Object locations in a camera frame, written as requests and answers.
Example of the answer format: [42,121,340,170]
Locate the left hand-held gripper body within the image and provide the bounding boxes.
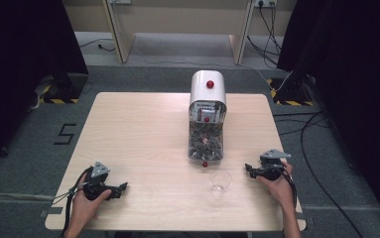
[82,161,114,201]

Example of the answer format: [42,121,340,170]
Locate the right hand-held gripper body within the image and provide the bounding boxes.
[258,149,293,181]

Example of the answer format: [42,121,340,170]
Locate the clear plastic cup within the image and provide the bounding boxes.
[208,169,234,199]

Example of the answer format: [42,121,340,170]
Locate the white dispenser with red knobs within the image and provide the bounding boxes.
[188,69,228,169]

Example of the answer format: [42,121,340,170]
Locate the person's right hand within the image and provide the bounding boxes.
[255,162,297,210]

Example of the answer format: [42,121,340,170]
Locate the person's left hand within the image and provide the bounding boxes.
[67,174,113,230]

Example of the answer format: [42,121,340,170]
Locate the stand base with hazard tape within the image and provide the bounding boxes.
[266,74,315,107]
[32,72,90,110]

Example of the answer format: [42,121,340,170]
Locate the black curtain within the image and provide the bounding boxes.
[0,0,89,176]
[276,0,380,234]

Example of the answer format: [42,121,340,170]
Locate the light wooden desk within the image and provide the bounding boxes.
[62,0,299,65]

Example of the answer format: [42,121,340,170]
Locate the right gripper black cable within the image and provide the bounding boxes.
[281,164,299,210]

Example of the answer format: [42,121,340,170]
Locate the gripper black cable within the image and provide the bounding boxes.
[52,166,94,238]
[281,164,299,210]

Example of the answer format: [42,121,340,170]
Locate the short black floor cables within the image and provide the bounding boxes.
[272,111,331,137]

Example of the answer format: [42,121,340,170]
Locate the long black floor cable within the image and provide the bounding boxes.
[300,111,365,238]

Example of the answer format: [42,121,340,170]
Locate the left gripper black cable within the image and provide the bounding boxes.
[52,166,94,238]

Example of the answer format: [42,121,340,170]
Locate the black cables from outlet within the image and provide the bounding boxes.
[246,2,284,69]

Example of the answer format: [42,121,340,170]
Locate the black floor cable with plug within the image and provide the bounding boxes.
[78,38,116,53]

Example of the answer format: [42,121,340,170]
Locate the white wall power outlet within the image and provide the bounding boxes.
[254,0,278,9]

